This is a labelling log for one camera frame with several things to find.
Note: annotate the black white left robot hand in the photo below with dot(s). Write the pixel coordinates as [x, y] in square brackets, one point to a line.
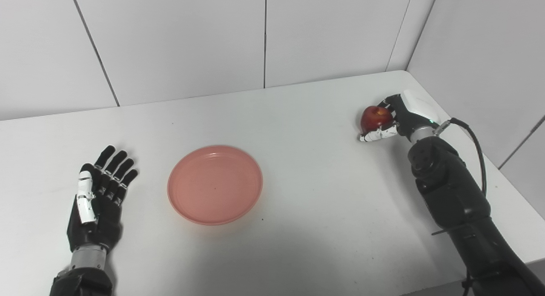
[106, 215]

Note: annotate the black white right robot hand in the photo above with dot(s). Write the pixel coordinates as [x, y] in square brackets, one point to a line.
[408, 113]

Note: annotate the red apple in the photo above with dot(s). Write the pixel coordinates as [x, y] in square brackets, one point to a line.
[374, 118]

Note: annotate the pink round plate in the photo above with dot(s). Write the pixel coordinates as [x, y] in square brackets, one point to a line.
[215, 185]

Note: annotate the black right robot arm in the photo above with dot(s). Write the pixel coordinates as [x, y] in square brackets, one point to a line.
[460, 198]

